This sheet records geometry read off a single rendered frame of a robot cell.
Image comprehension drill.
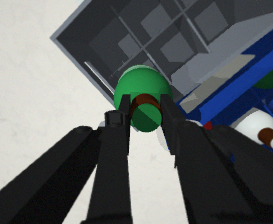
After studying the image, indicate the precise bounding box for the white paper pick list strip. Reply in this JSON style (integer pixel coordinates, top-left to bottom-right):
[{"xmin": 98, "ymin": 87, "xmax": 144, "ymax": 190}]
[{"xmin": 75, "ymin": 0, "xmax": 84, "ymax": 5}]

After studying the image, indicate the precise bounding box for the white bottle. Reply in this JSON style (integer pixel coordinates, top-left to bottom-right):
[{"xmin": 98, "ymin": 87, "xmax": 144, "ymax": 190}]
[{"xmin": 230, "ymin": 107, "xmax": 273, "ymax": 148}]

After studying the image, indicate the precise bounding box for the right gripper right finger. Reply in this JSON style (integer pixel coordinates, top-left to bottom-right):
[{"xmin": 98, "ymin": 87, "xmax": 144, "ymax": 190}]
[{"xmin": 160, "ymin": 94, "xmax": 273, "ymax": 224}]

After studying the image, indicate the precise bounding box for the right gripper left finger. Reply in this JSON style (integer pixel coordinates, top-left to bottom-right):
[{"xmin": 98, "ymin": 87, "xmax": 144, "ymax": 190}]
[{"xmin": 0, "ymin": 94, "xmax": 133, "ymax": 224}]

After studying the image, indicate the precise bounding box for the blue crate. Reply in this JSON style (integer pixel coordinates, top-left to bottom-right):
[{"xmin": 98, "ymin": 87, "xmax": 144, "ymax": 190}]
[{"xmin": 175, "ymin": 30, "xmax": 273, "ymax": 126}]

